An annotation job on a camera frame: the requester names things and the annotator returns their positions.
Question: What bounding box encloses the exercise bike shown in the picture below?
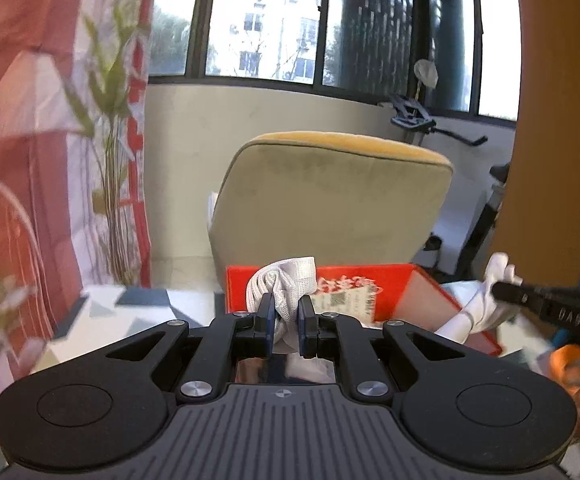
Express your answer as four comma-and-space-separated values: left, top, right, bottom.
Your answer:
387, 92, 513, 282

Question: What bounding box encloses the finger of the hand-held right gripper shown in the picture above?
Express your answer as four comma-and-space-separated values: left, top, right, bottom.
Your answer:
492, 281, 542, 314

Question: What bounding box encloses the brown wooden panel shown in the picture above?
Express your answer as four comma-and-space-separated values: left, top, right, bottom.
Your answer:
490, 0, 580, 343

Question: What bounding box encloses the red crinkled plastic bag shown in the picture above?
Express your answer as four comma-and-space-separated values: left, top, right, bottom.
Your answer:
549, 344, 580, 433

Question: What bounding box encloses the geometric patterned tablecloth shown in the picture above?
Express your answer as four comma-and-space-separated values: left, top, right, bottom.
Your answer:
30, 285, 557, 377

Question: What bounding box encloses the white knitted glove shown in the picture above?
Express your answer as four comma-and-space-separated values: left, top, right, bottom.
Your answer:
246, 256, 334, 384
435, 252, 524, 346

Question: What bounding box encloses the black framed window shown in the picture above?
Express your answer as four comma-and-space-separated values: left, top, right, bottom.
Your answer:
147, 0, 519, 122

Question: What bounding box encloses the red printed backdrop cloth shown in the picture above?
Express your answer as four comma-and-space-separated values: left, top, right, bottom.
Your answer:
0, 0, 163, 480

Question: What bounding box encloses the red cardboard box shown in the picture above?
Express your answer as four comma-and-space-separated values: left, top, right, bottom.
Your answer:
226, 263, 504, 357

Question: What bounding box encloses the beige chair with orange top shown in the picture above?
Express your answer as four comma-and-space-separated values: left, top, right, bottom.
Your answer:
208, 131, 455, 306

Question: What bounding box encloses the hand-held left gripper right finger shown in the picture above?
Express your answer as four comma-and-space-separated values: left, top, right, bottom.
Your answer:
297, 295, 476, 405

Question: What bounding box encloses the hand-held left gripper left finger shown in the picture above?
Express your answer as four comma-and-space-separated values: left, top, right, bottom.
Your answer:
94, 294, 277, 406

